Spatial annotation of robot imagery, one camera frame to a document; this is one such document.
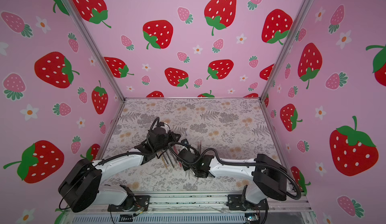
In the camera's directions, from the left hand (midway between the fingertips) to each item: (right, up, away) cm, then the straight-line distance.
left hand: (183, 135), depth 85 cm
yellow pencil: (-11, -17, +3) cm, 21 cm away
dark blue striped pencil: (-8, -15, +5) cm, 18 cm away
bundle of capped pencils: (+9, -9, +10) cm, 17 cm away
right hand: (0, -13, -5) cm, 13 cm away
